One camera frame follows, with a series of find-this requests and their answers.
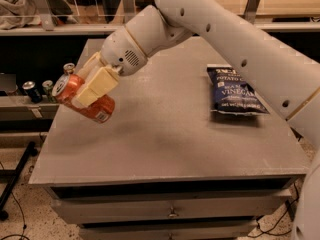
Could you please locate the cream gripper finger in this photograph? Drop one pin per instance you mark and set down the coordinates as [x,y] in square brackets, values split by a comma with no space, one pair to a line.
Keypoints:
[94,67]
[98,81]

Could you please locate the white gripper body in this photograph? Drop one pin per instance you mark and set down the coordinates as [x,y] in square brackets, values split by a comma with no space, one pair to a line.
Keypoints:
[121,53]

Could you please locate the red coke can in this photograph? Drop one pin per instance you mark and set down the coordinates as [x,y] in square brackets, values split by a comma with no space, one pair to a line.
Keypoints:
[69,92]

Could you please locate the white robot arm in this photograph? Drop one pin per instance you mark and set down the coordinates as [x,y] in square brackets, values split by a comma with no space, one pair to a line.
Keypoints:
[286,79]

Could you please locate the tall striped soda can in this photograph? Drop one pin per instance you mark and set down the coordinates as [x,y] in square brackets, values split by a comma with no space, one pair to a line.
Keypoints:
[69,68]

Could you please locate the green soda can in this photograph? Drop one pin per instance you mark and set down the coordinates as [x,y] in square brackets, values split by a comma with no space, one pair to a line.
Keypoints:
[48,87]

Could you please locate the dark blue soda can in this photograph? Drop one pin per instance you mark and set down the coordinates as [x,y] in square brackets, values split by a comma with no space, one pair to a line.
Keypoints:
[32,91]

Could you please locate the grey crumpled cloth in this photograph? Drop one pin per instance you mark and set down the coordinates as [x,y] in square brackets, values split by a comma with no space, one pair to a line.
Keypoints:
[18,14]

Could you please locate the grey drawer cabinet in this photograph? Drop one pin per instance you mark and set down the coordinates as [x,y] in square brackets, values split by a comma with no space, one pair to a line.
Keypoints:
[163,138]

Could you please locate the blue potato chip bag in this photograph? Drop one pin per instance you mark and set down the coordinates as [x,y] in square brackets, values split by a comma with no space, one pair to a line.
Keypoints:
[231,94]

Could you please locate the black stand leg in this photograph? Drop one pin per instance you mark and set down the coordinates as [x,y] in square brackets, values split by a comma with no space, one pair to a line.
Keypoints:
[10,177]

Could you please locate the grey metal rail shelf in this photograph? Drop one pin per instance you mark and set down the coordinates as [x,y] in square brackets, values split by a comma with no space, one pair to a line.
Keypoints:
[79,17]

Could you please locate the top drawer with handle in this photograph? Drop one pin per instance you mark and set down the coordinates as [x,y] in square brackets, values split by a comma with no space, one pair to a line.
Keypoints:
[170,206]

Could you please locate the drawer with handle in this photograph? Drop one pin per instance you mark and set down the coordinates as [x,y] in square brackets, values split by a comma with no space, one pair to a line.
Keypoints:
[170,206]
[172,230]

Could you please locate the lower drawer with handle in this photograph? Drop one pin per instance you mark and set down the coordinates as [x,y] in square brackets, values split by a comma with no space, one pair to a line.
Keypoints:
[172,230]

